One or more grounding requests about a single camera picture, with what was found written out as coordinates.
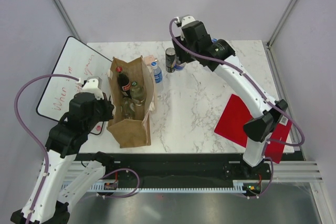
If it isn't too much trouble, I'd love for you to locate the large blue-label water bottle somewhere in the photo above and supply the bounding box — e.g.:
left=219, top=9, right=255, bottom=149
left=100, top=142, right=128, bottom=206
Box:
left=174, top=62, right=186, bottom=71

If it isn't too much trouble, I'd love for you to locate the clear glass bottle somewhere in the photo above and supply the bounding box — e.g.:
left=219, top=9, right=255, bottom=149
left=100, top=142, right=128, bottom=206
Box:
left=121, top=97, right=135, bottom=120
left=130, top=81, right=146, bottom=106

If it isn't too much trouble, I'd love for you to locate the glass Coca-Cola bottle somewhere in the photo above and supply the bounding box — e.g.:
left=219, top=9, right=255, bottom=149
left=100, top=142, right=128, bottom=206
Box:
left=115, top=66, right=131, bottom=98

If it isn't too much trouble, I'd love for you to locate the tan canvas tote bag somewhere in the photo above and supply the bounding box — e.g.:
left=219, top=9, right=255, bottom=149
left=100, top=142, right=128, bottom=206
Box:
left=107, top=57, right=157, bottom=148

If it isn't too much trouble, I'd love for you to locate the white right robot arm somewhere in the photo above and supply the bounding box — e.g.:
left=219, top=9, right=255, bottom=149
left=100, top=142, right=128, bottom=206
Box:
left=170, top=16, right=288, bottom=179

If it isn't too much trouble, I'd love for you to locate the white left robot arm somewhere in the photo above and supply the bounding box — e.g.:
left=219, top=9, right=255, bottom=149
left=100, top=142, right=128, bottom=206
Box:
left=10, top=92, right=115, bottom=223

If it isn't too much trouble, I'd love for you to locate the black Schweppes can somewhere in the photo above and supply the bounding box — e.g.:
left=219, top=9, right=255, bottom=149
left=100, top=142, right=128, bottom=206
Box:
left=165, top=47, right=176, bottom=73

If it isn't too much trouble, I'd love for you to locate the small blue-label water bottle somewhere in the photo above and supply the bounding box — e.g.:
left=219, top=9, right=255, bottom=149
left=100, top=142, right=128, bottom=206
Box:
left=151, top=61, right=163, bottom=93

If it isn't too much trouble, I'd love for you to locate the white whiteboard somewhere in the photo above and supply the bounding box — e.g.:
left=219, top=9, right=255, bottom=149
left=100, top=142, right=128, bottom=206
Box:
left=36, top=36, right=112, bottom=121

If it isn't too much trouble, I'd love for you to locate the pink power cube adapter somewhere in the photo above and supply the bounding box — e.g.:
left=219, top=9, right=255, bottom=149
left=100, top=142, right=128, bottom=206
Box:
left=143, top=55, right=158, bottom=66

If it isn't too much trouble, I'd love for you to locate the red plastic clipboard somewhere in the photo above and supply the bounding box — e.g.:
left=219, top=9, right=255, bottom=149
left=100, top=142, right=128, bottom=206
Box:
left=214, top=94, right=292, bottom=164

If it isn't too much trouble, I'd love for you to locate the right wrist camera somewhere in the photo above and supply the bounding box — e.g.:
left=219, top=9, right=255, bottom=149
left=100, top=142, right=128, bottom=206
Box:
left=175, top=15, right=196, bottom=27

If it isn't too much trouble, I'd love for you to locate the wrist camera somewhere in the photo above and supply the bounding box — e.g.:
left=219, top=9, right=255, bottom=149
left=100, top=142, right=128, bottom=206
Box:
left=76, top=76, right=103, bottom=100
left=175, top=15, right=196, bottom=27

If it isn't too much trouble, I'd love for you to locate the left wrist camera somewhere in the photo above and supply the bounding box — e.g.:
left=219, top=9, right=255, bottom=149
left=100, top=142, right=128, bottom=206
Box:
left=76, top=76, right=103, bottom=100

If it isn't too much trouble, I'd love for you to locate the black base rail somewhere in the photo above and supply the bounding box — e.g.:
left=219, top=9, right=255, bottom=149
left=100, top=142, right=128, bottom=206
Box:
left=78, top=152, right=274, bottom=189

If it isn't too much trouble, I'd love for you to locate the white slotted cable duct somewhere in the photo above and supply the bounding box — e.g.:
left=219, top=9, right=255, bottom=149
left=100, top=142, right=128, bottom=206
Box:
left=88, top=180, right=262, bottom=194

